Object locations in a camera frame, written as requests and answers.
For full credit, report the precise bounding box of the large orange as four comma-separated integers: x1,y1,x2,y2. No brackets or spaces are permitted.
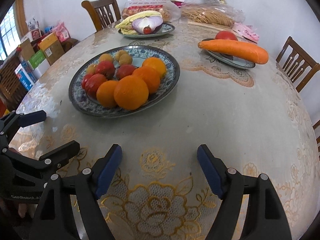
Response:
114,75,149,111

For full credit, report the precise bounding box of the person's left hand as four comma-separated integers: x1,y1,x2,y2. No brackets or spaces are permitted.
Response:
0,198,28,218

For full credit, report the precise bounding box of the wooden side cabinet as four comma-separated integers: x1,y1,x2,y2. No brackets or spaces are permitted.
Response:
0,37,80,117

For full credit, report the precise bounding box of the blue white box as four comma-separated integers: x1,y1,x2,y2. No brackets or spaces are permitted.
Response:
15,61,37,91

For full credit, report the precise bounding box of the green white box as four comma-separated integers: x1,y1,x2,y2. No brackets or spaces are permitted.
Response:
28,50,46,70

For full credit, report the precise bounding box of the large blue patterned plate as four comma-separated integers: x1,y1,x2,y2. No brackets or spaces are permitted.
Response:
68,46,180,119

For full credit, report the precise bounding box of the brown cardboard box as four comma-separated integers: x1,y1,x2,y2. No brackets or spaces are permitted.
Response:
39,33,65,65

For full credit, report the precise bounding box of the small red tomato left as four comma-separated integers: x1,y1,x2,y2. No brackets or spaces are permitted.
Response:
81,73,93,89

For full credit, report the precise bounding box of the red white small box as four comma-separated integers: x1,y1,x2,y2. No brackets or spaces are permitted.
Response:
21,28,42,43

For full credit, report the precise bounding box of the wooden chair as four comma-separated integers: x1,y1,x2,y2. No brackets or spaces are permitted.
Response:
81,0,121,31
276,36,319,92
313,120,320,152

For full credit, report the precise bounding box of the pink plastic bag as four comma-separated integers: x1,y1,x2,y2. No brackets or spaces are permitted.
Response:
53,22,70,42

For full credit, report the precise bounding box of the red tomato back right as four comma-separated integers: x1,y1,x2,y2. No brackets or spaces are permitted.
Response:
116,64,136,80

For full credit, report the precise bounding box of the floral lace tablecloth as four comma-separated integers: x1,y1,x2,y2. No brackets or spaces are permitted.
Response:
10,23,319,239

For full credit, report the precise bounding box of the wooden chair left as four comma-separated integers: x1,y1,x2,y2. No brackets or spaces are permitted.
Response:
81,0,121,31

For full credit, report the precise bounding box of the plate with vegetables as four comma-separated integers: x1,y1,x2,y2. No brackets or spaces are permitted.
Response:
118,23,175,39

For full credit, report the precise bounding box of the small plate under carrot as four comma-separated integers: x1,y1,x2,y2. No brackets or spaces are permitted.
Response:
205,49,255,69

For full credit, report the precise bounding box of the cherry tomato on onion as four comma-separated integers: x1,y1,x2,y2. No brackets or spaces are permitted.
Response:
143,26,153,35

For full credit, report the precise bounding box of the purple onion half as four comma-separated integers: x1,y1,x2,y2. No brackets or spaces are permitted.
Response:
131,16,163,34

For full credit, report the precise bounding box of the large orange carrot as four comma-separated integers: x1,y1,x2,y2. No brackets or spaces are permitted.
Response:
197,40,269,64

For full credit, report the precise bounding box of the white red snack bag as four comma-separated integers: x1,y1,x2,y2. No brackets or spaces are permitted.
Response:
121,0,181,22

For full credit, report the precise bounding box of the pink package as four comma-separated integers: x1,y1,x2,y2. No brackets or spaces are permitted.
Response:
232,22,260,43

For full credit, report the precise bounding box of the red tomato beside carrot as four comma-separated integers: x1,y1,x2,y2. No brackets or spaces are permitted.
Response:
215,30,238,41

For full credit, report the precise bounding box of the wooden cutting board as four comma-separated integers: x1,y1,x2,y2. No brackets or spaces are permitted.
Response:
187,21,233,31

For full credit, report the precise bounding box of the window with wooden frame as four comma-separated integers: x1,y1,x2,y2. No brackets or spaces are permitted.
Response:
1,0,28,61

